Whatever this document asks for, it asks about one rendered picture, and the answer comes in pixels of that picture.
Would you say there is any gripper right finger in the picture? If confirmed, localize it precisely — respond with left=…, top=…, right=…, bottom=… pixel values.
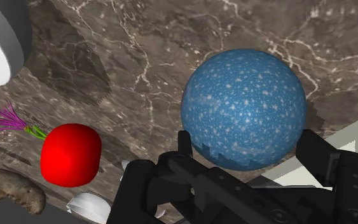
left=295, top=129, right=358, bottom=224

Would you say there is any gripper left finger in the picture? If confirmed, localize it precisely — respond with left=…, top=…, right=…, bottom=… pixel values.
left=106, top=130, right=198, bottom=224

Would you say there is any white bowl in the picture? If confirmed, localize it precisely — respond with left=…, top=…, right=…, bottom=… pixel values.
left=65, top=192, right=113, bottom=224

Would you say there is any red round vegetable, purple tuft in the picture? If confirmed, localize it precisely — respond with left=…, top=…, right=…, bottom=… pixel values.
left=0, top=101, right=102, bottom=188

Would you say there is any brown gnarled root lump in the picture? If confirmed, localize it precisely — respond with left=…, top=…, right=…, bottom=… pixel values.
left=0, top=164, right=47, bottom=216

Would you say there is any blue white-speckled ball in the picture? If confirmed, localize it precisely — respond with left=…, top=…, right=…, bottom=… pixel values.
left=180, top=48, right=308, bottom=172

